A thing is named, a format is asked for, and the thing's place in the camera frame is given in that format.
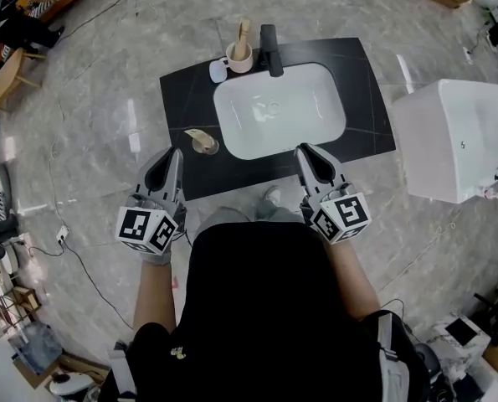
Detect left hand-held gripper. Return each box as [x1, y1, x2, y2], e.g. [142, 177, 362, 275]
[114, 147, 188, 266]

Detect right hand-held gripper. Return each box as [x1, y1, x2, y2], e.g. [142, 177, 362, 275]
[294, 142, 373, 246]

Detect clear glass cup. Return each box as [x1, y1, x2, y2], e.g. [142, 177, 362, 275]
[191, 135, 221, 156]

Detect person's right forearm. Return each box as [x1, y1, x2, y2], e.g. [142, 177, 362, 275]
[326, 229, 382, 322]

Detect person's left forearm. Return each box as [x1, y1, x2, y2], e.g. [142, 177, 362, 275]
[132, 259, 179, 338]

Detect white sink basin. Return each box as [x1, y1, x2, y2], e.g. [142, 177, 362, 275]
[212, 61, 347, 162]

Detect black vanity top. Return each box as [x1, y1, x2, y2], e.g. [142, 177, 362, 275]
[159, 36, 398, 203]

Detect person's grey trousers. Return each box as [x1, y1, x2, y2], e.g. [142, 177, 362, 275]
[197, 205, 305, 230]

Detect black faucet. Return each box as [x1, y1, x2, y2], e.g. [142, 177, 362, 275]
[258, 23, 285, 79]

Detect pink mug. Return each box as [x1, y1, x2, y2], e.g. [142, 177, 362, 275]
[219, 42, 254, 75]

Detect white bathtub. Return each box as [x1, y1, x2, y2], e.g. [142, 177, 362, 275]
[392, 78, 498, 205]

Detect bamboo brush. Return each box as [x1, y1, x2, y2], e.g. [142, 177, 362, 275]
[234, 16, 253, 61]

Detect person's black shirt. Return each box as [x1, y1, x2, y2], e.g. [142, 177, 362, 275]
[99, 221, 430, 402]

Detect round wooden table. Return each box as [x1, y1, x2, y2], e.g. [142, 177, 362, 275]
[0, 47, 48, 113]

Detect wooden stool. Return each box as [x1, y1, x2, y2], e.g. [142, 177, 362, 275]
[0, 284, 41, 331]

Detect white marble box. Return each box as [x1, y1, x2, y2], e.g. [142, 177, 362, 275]
[434, 312, 493, 362]

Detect black floor cable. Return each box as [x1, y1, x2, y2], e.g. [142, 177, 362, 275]
[25, 236, 135, 331]

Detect white floor cable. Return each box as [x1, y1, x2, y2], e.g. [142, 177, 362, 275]
[377, 219, 459, 293]

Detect white shoulder strap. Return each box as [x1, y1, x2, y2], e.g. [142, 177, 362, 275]
[375, 311, 412, 402]
[107, 339, 137, 398]

